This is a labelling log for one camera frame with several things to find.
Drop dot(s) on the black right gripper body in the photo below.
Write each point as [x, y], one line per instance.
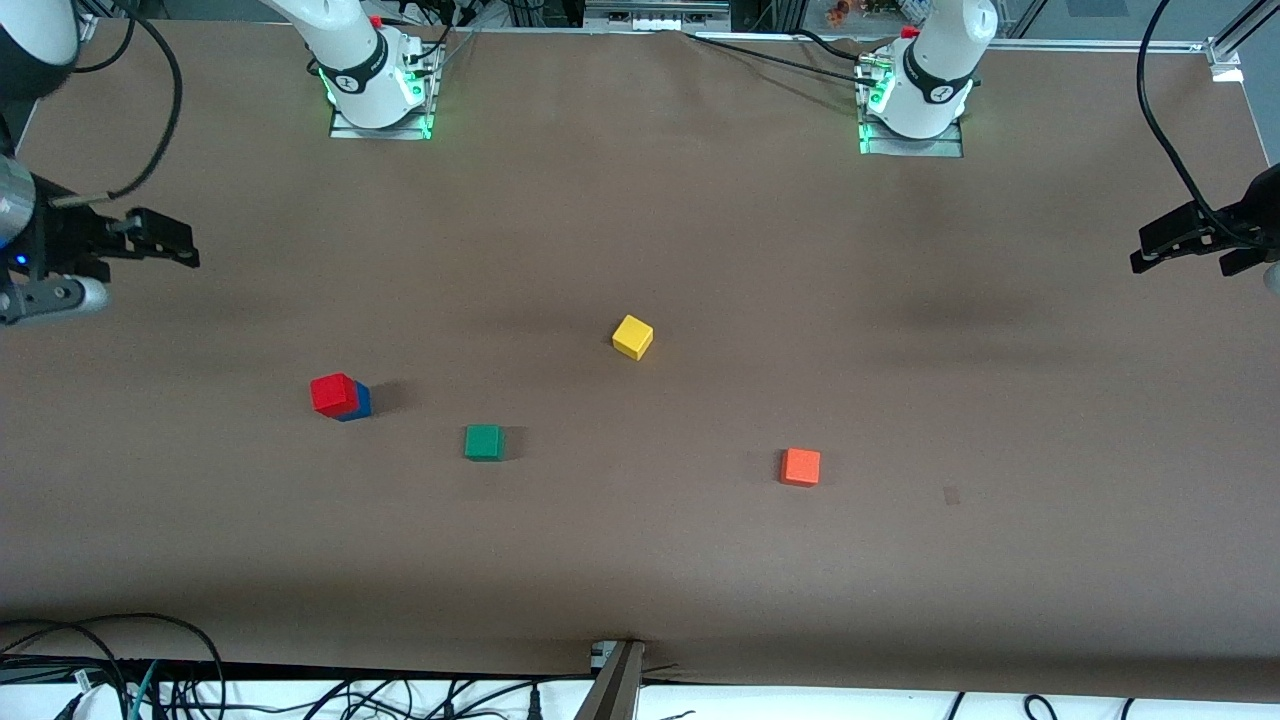
[62, 241]

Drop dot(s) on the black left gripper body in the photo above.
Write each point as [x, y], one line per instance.
[1243, 225]

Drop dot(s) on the red wooden block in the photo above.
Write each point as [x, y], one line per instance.
[333, 395]

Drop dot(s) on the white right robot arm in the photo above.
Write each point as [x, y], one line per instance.
[360, 70]

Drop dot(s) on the blue wooden block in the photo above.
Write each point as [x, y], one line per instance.
[362, 402]

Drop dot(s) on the green wooden block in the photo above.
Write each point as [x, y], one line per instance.
[483, 443]

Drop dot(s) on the orange wooden block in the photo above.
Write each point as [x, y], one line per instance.
[800, 467]

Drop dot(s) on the yellow wooden block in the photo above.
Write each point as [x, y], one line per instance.
[632, 338]

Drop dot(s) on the black table edge strip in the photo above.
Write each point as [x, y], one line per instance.
[300, 672]

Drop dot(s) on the grey socket strip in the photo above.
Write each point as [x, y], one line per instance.
[655, 18]

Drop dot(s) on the aluminium frame rail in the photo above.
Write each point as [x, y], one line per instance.
[1225, 58]

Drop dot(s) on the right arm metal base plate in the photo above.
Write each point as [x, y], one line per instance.
[400, 133]

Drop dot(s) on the metal camera post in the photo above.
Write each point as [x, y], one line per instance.
[612, 690]

